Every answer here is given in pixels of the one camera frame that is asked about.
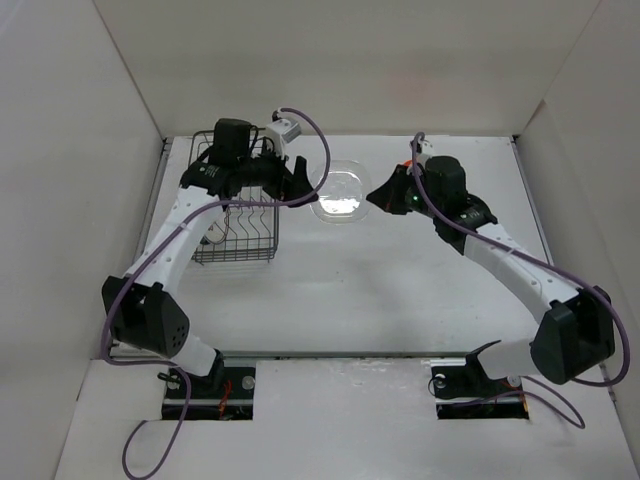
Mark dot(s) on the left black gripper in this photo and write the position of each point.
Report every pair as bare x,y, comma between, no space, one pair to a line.
287,185

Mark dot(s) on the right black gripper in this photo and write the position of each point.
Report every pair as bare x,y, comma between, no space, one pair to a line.
387,196

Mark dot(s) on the clear glass plate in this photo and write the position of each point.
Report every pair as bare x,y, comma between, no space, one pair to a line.
342,198

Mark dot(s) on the white plate red characters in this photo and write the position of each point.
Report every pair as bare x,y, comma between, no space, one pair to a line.
215,235

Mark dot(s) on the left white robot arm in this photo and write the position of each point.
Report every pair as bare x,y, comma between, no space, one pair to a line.
244,166

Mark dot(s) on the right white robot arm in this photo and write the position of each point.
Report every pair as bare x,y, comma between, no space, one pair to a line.
575,330

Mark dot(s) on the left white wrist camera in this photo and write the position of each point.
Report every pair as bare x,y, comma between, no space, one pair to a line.
282,132

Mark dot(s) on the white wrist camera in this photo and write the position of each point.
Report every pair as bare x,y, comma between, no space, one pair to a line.
282,132
422,150

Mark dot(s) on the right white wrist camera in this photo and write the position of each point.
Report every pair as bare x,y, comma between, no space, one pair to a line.
422,150

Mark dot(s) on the black wire dish rack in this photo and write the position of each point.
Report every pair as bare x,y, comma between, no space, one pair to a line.
252,232

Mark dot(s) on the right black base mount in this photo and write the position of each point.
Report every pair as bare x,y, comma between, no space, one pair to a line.
463,391

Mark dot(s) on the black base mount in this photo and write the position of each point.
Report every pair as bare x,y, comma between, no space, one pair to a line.
463,391
232,400

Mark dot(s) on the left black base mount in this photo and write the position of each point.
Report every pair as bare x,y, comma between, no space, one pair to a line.
232,400

